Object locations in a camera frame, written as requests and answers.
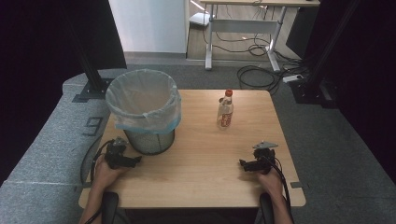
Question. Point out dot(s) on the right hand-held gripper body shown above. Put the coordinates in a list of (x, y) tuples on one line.
[(264, 157)]

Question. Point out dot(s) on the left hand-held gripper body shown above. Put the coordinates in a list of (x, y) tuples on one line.
[(115, 155)]

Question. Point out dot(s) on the black mesh trash bin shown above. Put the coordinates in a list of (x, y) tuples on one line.
[(151, 143)]

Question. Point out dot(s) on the clear bottle with orange cap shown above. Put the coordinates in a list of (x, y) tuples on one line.
[(225, 112)]

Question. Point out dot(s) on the translucent plastic bin liner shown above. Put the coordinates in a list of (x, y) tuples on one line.
[(143, 96)]

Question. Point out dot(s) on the person's left hand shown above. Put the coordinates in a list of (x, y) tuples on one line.
[(104, 175)]

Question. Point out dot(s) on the person's right hand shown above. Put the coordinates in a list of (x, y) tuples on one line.
[(272, 183)]

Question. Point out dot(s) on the grey tape strip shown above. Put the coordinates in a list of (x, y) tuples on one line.
[(296, 184)]

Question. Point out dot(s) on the black chair armrest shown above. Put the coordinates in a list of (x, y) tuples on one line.
[(266, 210), (109, 208)]

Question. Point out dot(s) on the white power strip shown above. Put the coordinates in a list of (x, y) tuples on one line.
[(292, 78)]

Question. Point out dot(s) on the black metal stand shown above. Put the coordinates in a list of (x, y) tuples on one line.
[(90, 71), (317, 68)]

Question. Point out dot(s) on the black curtain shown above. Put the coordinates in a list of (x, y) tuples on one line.
[(367, 62), (37, 46)]

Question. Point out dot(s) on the white cabinet panel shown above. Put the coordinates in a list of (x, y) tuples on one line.
[(149, 25)]

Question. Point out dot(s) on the white flat device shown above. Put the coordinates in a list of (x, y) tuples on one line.
[(199, 19)]

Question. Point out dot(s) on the white desk frame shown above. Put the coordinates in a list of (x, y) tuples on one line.
[(246, 26)]

